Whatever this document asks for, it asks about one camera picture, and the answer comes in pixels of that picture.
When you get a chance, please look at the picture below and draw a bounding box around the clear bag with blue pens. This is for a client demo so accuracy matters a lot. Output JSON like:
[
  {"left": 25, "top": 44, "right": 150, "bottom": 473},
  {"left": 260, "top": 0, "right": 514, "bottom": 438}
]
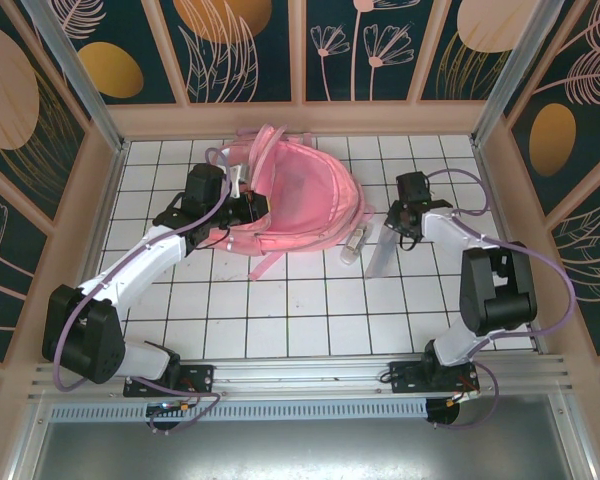
[{"left": 364, "top": 227, "right": 399, "bottom": 279}]

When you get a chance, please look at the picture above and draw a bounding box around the pink student backpack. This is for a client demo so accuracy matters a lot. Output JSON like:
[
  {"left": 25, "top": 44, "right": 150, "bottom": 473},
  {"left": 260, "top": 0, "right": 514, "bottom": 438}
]
[{"left": 207, "top": 124, "right": 376, "bottom": 282}]

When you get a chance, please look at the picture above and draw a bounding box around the small green circuit board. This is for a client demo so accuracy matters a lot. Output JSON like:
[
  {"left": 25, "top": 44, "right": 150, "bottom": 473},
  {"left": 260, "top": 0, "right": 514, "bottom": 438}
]
[{"left": 146, "top": 401, "right": 192, "bottom": 417}]

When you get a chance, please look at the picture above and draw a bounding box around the grey metal panel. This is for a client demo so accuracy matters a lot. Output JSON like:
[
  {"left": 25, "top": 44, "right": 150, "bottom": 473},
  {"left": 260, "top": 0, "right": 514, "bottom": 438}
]
[{"left": 9, "top": 394, "right": 594, "bottom": 480}]

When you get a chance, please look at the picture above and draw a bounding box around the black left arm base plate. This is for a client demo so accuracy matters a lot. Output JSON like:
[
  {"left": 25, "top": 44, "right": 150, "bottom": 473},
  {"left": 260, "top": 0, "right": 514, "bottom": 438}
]
[{"left": 123, "top": 364, "right": 216, "bottom": 399}]

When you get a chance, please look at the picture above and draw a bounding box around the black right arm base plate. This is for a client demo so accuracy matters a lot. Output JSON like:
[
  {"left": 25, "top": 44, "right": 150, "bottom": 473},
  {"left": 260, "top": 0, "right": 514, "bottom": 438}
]
[{"left": 388, "top": 359, "right": 481, "bottom": 396}]

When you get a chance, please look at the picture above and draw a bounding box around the aluminium mounting rail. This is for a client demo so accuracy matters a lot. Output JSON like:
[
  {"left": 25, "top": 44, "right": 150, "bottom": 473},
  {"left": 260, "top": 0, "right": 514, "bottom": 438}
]
[{"left": 27, "top": 353, "right": 572, "bottom": 401}]

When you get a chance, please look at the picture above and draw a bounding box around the aluminium frame post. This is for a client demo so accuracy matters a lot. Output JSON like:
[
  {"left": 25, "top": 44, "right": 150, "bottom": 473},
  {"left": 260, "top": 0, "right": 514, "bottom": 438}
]
[
  {"left": 471, "top": 0, "right": 557, "bottom": 147},
  {"left": 22, "top": 0, "right": 127, "bottom": 154}
]

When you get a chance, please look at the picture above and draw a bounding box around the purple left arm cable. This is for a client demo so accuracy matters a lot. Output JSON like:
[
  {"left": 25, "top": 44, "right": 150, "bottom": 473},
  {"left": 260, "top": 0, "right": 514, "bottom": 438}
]
[{"left": 51, "top": 147, "right": 222, "bottom": 437}]

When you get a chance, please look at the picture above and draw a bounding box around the perforated metal cable tray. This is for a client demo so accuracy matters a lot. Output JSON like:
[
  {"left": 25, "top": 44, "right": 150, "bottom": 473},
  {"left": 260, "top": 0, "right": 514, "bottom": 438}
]
[{"left": 49, "top": 398, "right": 430, "bottom": 422}]

